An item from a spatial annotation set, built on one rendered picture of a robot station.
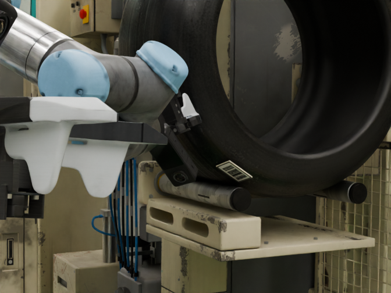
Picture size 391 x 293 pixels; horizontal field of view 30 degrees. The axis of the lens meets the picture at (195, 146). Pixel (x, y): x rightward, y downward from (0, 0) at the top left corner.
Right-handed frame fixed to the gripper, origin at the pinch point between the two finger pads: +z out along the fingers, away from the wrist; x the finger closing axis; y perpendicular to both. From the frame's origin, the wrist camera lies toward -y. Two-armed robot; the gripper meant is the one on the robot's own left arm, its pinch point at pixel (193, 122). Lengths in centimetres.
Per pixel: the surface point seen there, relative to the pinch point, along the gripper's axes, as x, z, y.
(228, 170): -0.9, 5.5, -10.7
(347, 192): -15.4, 25.6, -24.6
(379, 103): -26.8, 31.1, -10.0
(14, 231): 73, 31, -11
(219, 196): 3.6, 7.1, -15.2
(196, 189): 10.7, 13.6, -13.1
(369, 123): -24.1, 28.4, -12.9
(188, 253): 28, 32, -29
